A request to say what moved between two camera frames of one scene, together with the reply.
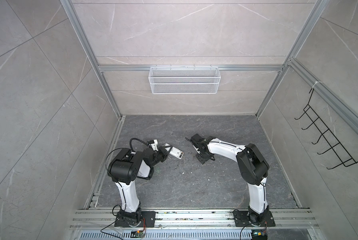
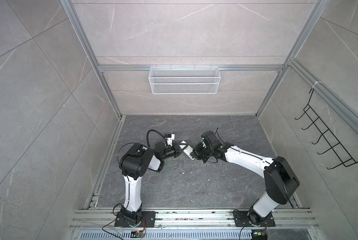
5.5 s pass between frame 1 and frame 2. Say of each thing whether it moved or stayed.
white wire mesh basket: stayed
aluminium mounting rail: stayed
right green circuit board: stayed
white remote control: moved
